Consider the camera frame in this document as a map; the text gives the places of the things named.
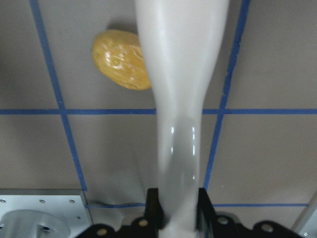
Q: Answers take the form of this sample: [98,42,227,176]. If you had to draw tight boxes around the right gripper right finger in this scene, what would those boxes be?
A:
[197,188,300,238]

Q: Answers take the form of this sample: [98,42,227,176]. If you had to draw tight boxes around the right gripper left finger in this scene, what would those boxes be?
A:
[81,188,163,238]

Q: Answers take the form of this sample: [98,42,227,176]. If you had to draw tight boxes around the beige hand brush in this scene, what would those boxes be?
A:
[135,0,229,238]

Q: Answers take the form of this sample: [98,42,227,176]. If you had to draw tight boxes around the golden bread roll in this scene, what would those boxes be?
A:
[92,29,151,91]

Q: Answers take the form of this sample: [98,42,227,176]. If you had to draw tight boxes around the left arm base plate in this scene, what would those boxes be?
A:
[0,189,92,238]

